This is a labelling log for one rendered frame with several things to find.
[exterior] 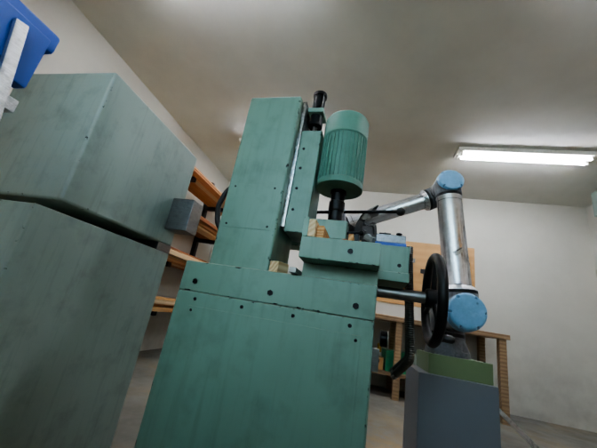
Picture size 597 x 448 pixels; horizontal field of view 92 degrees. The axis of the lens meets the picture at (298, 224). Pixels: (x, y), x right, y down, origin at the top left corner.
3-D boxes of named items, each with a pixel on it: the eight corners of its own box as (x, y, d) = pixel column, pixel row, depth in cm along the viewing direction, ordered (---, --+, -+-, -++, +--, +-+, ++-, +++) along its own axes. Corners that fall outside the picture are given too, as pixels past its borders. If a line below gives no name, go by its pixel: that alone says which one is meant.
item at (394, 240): (406, 247, 95) (407, 231, 96) (371, 244, 98) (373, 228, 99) (401, 256, 107) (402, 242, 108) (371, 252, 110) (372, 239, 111)
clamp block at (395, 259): (409, 274, 91) (409, 246, 93) (364, 268, 94) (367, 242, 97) (403, 281, 104) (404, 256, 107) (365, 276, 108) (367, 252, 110)
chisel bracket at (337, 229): (345, 244, 99) (347, 220, 102) (305, 239, 103) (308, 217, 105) (346, 249, 106) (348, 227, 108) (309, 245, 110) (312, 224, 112)
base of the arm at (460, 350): (422, 350, 146) (423, 329, 149) (465, 357, 139) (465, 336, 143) (426, 352, 129) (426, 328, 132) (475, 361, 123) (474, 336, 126)
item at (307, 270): (377, 286, 77) (378, 271, 78) (300, 276, 82) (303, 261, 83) (374, 299, 113) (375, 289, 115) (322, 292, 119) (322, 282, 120)
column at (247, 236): (266, 275, 93) (301, 94, 115) (205, 266, 99) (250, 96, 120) (284, 284, 114) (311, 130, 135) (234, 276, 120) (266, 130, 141)
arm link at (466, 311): (473, 333, 127) (457, 181, 152) (492, 334, 111) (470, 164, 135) (437, 331, 130) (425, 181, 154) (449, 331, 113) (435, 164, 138)
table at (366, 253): (420, 270, 69) (421, 246, 70) (298, 256, 76) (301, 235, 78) (396, 295, 124) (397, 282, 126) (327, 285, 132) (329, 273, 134)
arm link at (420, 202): (441, 188, 163) (327, 223, 167) (449, 178, 152) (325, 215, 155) (450, 206, 159) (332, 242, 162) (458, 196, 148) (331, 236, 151)
